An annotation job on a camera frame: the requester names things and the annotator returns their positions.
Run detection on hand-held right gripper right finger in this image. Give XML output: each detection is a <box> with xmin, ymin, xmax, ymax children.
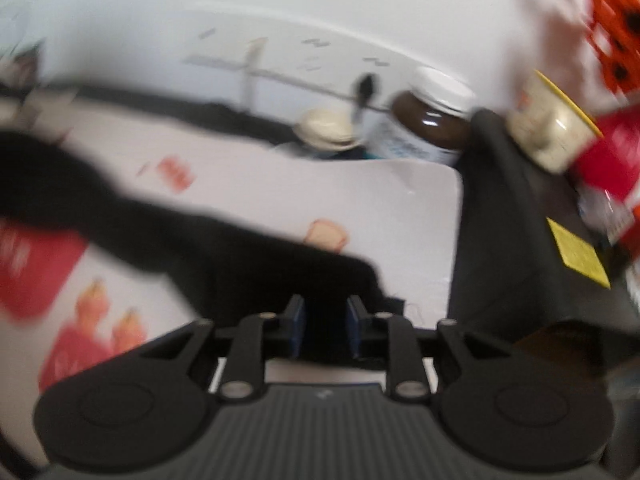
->
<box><xmin>346</xmin><ymin>294</ymin><xmax>506</xmax><ymax>403</ymax></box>

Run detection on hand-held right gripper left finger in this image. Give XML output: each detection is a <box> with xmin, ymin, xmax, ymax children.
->
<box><xmin>142</xmin><ymin>294</ymin><xmax>307</xmax><ymax>403</ymax></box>

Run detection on black pants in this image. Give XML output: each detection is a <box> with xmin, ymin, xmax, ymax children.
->
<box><xmin>0</xmin><ymin>129</ymin><xmax>406</xmax><ymax>363</ymax></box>

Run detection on white printed mat with red patches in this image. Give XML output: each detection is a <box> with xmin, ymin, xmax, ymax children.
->
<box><xmin>0</xmin><ymin>102</ymin><xmax>464</xmax><ymax>471</ymax></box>

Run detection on black case with yellow label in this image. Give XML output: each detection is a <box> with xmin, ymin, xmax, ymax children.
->
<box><xmin>447</xmin><ymin>109</ymin><xmax>640</xmax><ymax>366</ymax></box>

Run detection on brown supplement bottle white lid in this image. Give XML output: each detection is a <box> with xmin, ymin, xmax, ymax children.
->
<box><xmin>369</xmin><ymin>66</ymin><xmax>477</xmax><ymax>167</ymax></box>

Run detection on black desk pad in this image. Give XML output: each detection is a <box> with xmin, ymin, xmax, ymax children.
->
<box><xmin>47</xmin><ymin>82</ymin><xmax>306</xmax><ymax>148</ymax></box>

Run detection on black power plug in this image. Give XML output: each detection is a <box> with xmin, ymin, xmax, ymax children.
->
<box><xmin>351</xmin><ymin>74</ymin><xmax>379</xmax><ymax>112</ymax></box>

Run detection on cream printed mug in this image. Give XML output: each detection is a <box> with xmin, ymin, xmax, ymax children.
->
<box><xmin>506</xmin><ymin>69</ymin><xmax>604</xmax><ymax>175</ymax></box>

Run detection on red packet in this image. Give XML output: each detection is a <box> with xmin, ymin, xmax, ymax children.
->
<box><xmin>572</xmin><ymin>109</ymin><xmax>640</xmax><ymax>213</ymax></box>

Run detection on orange floral cloth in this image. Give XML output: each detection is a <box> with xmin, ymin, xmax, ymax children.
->
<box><xmin>581</xmin><ymin>0</ymin><xmax>640</xmax><ymax>97</ymax></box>

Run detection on white wall socket panel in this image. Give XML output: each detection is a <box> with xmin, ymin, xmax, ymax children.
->
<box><xmin>184</xmin><ymin>24</ymin><xmax>393</xmax><ymax>111</ymax></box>

